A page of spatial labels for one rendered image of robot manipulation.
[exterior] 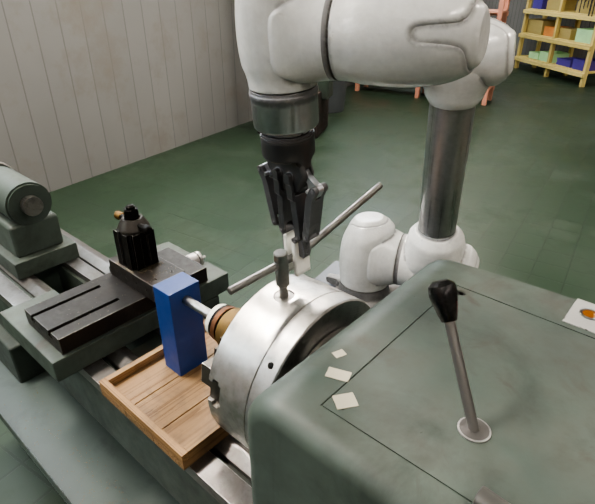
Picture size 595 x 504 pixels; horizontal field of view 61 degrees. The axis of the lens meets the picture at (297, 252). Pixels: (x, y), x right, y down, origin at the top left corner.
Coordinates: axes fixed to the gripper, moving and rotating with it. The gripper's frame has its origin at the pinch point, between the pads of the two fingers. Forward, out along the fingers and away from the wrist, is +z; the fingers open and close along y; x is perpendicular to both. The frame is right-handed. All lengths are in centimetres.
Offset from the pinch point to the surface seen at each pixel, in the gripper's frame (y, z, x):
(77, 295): 66, 33, 21
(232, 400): -3.3, 17.3, 17.9
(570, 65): 319, 201, -909
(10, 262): 106, 38, 28
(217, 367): 1.4, 14.3, 17.0
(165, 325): 33.1, 28.4, 12.0
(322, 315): -7.8, 7.1, 2.3
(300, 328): -7.3, 7.4, 6.5
